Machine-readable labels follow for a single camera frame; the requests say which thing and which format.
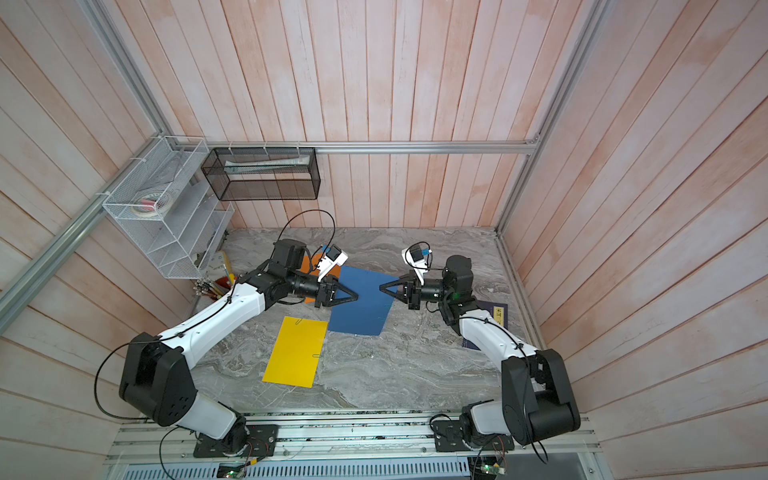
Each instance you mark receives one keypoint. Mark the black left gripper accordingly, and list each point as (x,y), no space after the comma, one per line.
(325,293)

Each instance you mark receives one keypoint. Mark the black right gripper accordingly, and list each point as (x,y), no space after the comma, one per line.
(415,293)

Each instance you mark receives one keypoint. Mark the blue paper document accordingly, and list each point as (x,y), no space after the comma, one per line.
(368,314)

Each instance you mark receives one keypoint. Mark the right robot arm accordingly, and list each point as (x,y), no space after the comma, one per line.
(537,401)

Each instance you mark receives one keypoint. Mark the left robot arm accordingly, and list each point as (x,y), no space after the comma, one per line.
(156,377)

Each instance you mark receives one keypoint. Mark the orange paper document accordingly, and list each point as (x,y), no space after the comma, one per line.
(308,264)

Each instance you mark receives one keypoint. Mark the yellow paper document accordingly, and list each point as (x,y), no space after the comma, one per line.
(296,353)

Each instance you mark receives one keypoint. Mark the dark navy book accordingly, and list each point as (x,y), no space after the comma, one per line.
(499,311)

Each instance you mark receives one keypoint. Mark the red pen holder cup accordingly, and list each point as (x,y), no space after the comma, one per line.
(222,286)

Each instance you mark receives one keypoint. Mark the paper in black basket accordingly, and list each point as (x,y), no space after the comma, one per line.
(263,167)

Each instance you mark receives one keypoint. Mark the tape roll in shelf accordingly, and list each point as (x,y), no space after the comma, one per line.
(151,204)

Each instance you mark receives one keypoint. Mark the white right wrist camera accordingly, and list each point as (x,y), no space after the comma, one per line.
(418,257)

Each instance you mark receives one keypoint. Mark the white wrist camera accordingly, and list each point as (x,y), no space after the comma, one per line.
(418,257)
(331,262)

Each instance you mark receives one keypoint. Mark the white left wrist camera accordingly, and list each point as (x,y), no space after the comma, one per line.
(331,262)

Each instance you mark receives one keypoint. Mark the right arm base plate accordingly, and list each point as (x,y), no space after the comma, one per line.
(457,435)

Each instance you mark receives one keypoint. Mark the black wire mesh basket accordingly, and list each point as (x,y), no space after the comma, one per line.
(302,183)

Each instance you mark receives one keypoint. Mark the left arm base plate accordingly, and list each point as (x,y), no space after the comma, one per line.
(252,440)

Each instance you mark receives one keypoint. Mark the white wire mesh shelf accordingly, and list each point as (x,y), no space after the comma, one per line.
(175,219)

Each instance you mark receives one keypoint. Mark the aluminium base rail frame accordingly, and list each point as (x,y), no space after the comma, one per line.
(406,444)

